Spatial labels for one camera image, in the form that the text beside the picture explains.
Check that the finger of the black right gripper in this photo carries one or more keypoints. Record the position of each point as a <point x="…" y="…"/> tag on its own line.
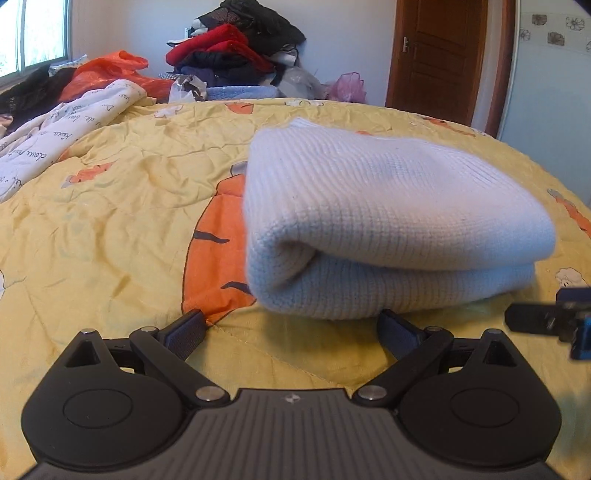
<point x="568" y="319"/>

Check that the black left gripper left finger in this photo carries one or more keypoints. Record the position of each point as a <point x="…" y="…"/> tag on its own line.
<point x="106" y="404"/>

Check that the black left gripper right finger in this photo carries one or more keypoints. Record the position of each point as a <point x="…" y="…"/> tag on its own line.
<point x="476" y="404"/>

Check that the white knit sweater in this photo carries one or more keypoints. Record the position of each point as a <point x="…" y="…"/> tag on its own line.
<point x="341" y="226"/>

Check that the black clothes by window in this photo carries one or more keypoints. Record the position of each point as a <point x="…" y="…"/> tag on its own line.
<point x="35" y="95"/>

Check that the yellow carrot print bedspread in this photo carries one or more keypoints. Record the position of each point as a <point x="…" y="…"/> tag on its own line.
<point x="100" y="239"/>

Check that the frosted glass wardrobe door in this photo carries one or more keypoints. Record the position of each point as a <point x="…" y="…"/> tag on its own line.
<point x="548" y="112"/>

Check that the white script print quilt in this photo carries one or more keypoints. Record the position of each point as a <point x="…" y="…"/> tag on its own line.
<point x="36" y="145"/>

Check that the brown wooden door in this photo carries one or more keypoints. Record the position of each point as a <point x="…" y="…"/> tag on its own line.
<point x="437" y="58"/>

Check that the pink plastic bag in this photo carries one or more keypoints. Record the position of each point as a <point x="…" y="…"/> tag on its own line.
<point x="349" y="88"/>

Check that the grey patterned plastic bag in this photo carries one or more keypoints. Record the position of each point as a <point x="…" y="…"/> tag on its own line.
<point x="187" y="89"/>

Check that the orange plastic bag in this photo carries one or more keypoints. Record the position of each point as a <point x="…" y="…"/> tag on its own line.
<point x="120" y="65"/>

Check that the light blue knit blanket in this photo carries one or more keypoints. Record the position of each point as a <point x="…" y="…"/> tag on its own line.
<point x="241" y="92"/>

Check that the navy garment on pile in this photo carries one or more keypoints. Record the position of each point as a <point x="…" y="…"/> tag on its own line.
<point x="219" y="69"/>

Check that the red garment on pile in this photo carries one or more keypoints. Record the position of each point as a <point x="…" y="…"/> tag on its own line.
<point x="226" y="39"/>

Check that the black garment on pile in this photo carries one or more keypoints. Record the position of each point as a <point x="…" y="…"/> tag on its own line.
<point x="250" y="16"/>

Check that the window with metal frame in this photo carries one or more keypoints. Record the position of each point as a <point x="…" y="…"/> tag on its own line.
<point x="33" y="32"/>

